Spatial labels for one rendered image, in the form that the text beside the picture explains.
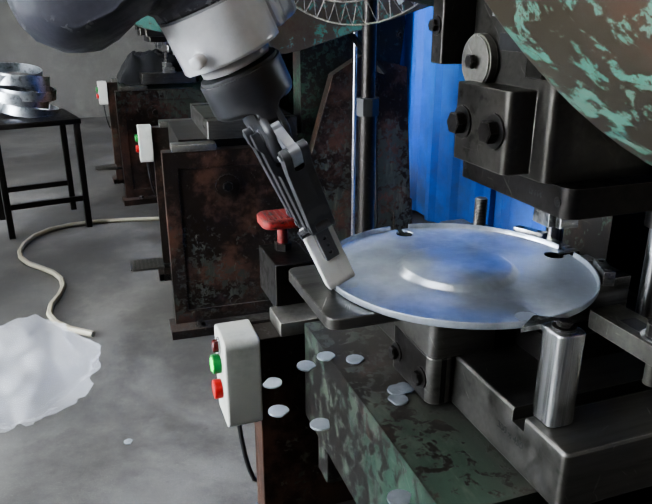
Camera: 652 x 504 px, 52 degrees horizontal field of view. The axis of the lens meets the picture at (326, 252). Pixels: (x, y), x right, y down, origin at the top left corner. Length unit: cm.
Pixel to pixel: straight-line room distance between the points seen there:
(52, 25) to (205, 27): 11
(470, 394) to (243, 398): 36
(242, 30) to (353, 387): 41
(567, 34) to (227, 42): 31
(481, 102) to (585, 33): 40
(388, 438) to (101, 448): 124
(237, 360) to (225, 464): 83
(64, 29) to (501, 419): 50
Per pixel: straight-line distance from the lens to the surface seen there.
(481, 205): 92
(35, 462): 186
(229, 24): 55
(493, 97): 68
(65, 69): 721
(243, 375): 94
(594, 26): 30
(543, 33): 33
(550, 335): 60
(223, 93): 57
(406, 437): 70
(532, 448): 64
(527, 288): 71
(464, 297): 67
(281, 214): 99
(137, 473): 175
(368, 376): 79
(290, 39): 198
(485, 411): 70
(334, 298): 66
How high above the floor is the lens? 105
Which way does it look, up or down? 20 degrees down
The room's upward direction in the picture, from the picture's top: straight up
